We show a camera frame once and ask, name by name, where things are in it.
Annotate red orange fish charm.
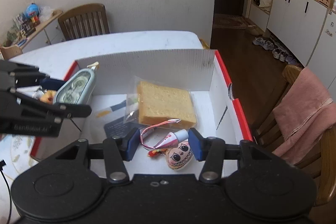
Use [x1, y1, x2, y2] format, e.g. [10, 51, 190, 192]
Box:
[147, 149, 168, 157]

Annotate blue white tissue pack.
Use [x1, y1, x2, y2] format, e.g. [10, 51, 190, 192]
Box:
[91, 100, 143, 138]

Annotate pink towel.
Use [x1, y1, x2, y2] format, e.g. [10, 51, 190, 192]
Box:
[273, 67, 335, 165]

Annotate wooden chair with towel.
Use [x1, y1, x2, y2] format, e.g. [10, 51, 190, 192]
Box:
[250, 65, 335, 206]

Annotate wooden side cabinet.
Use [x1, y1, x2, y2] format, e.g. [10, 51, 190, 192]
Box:
[1, 10, 66, 60]

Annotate row of shoes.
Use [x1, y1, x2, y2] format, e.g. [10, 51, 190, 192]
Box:
[252, 37, 298, 65]

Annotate white lower cabinets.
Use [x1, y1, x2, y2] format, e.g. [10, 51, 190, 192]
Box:
[248, 0, 336, 89]

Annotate bunny doll keychain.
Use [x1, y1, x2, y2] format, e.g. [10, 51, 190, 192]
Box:
[165, 141, 194, 170]

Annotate red white cardboard box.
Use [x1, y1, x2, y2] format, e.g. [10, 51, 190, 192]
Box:
[31, 50, 252, 176]

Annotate bagged bread slice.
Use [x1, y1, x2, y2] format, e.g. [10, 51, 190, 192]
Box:
[124, 76, 198, 129]

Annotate dark wooden chair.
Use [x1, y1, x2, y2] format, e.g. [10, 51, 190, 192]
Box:
[58, 3, 110, 41]

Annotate blue globe toy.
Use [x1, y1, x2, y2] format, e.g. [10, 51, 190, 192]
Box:
[25, 3, 40, 18]

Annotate pink white tube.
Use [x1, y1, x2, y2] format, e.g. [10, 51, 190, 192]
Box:
[139, 119, 189, 151]

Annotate white tote bag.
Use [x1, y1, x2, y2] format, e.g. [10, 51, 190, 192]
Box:
[259, 0, 272, 8]

